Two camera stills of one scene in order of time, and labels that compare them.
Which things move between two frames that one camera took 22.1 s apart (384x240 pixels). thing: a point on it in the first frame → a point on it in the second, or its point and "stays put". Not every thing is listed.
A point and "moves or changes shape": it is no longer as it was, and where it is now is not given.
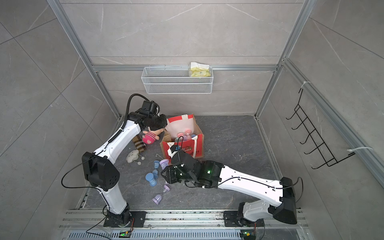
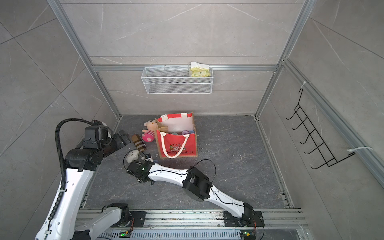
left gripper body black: [158, 123] → [114, 144]
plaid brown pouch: [139, 143] stays put
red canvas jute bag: [182, 131] moves or changes shape
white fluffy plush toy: [133, 156] stays put
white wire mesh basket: [174, 80] stays put
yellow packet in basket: [198, 69] stays put
